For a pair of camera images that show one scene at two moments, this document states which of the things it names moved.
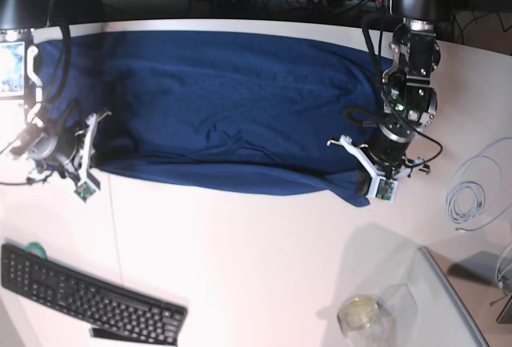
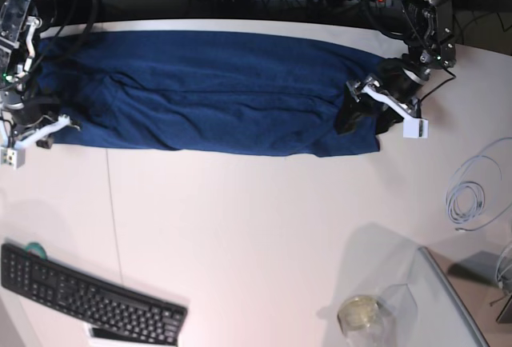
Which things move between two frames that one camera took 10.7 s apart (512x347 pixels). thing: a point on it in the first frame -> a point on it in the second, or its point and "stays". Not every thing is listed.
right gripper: [391, 141] -> [399, 77]
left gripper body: [57, 146] -> [36, 110]
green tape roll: [37, 249] stays
